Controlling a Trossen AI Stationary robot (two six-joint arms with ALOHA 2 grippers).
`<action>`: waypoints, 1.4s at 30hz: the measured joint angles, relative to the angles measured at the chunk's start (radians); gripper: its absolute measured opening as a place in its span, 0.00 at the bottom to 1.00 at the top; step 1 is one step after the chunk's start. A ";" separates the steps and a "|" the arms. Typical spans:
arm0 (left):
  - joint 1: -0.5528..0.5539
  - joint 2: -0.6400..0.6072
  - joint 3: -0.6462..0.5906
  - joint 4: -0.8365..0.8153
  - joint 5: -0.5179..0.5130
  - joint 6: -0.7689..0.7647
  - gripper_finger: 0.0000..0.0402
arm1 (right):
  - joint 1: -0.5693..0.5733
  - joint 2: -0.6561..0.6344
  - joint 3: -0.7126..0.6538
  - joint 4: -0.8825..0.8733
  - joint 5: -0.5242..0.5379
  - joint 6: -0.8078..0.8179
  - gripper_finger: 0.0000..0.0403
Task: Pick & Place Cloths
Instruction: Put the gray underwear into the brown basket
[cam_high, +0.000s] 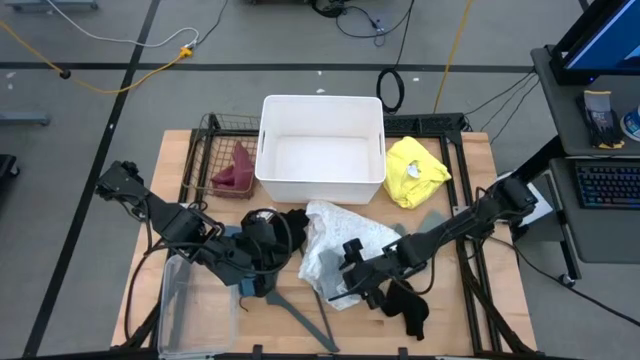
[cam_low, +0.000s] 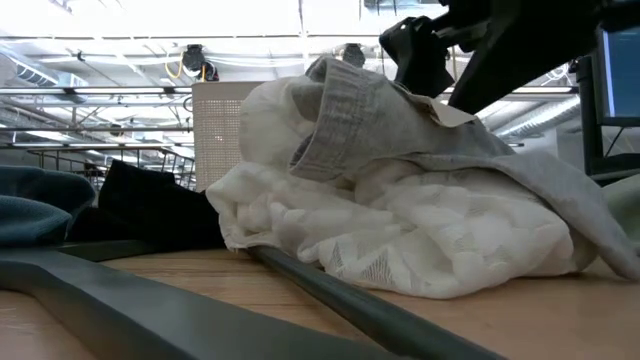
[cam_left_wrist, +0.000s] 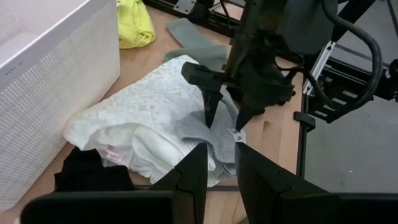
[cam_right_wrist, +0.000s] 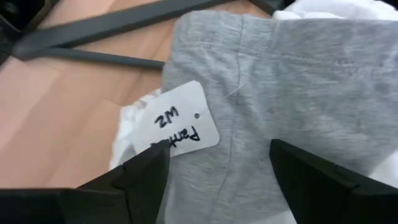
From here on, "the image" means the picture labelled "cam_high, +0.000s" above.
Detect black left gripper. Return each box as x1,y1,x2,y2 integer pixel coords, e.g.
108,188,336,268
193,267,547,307
209,209,294,287

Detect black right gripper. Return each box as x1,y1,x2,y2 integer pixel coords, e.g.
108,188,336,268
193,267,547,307
326,238,417,311

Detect blue cloth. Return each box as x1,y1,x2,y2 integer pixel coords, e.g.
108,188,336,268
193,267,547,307
219,225,277,299

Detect small black cloth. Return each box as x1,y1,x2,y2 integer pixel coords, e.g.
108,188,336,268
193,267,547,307
379,280,431,342

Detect large black cloth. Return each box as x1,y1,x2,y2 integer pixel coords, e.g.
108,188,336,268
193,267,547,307
272,208,310,257

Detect maroon cloth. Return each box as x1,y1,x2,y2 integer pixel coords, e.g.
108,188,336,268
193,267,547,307
210,141,256,197

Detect white lace cloth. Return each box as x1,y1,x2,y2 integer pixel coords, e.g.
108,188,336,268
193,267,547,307
298,199,404,312

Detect pale ribbed cloth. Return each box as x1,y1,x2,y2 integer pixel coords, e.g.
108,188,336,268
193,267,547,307
392,209,450,237

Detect yellow cloth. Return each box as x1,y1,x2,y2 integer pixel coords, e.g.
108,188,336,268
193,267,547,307
383,135,453,210

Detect clear plastic container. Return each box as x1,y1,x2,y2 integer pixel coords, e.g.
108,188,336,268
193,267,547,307
157,254,239,360

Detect white plastic bin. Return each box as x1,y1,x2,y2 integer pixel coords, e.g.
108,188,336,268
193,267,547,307
254,94,387,205

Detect black caster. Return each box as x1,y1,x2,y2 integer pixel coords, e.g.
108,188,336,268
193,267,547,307
0,153,21,181

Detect grey metal furniture foot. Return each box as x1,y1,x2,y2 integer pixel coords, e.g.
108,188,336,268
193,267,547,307
0,110,51,127
4,0,100,12

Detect grey side desk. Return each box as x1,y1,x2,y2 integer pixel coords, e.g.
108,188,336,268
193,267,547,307
530,44,640,266

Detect black keyboard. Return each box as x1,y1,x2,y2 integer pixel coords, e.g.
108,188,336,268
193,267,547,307
574,160,640,210

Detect grey work gloves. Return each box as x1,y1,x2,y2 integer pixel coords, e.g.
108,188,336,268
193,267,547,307
574,89,626,150

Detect white blue tub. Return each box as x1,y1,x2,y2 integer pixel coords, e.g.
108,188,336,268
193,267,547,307
619,104,640,143

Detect computer monitor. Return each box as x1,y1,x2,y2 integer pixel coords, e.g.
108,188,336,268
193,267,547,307
549,0,640,86

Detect dark grey plastic frame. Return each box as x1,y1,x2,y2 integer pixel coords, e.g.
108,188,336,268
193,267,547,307
263,288,340,354

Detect dark wire basket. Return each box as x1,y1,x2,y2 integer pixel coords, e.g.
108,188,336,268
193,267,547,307
180,112,262,200

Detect black metal table frame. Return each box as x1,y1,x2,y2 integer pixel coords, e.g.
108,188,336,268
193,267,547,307
119,112,532,359

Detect coiled black cable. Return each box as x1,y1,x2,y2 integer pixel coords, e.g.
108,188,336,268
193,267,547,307
375,0,417,115

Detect yellow extension cable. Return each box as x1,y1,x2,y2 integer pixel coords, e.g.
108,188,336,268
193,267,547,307
0,19,194,96

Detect thin black floor cable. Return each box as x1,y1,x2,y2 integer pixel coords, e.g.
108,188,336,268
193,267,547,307
197,0,230,47

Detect white cable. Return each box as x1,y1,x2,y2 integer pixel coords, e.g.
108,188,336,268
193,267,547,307
44,0,200,50

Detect black cable bundle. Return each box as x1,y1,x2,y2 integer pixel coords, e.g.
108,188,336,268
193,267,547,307
309,0,401,49

